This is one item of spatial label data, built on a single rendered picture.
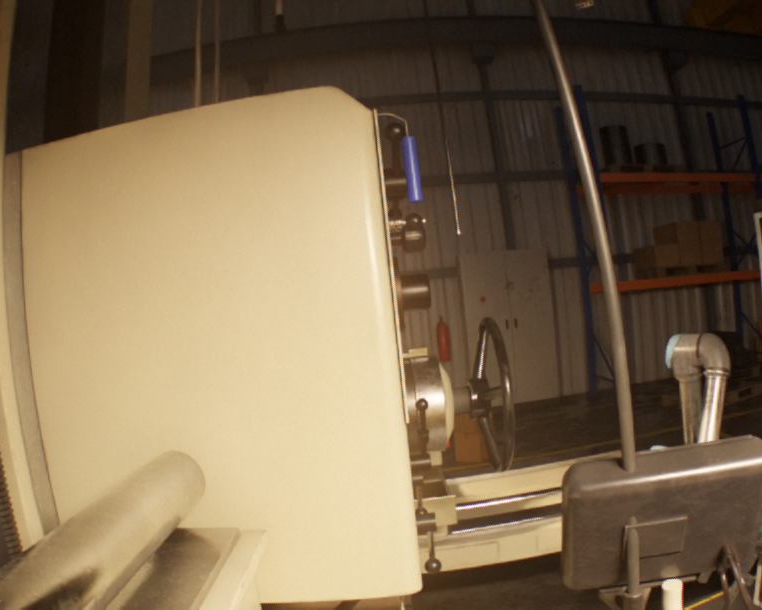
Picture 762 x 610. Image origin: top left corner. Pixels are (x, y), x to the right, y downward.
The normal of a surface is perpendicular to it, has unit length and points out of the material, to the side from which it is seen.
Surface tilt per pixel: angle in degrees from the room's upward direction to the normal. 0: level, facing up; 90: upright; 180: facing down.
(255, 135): 90
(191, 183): 90
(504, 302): 90
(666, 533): 110
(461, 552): 90
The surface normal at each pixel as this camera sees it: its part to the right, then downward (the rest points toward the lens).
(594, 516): -0.18, 0.38
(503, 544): 0.03, 0.03
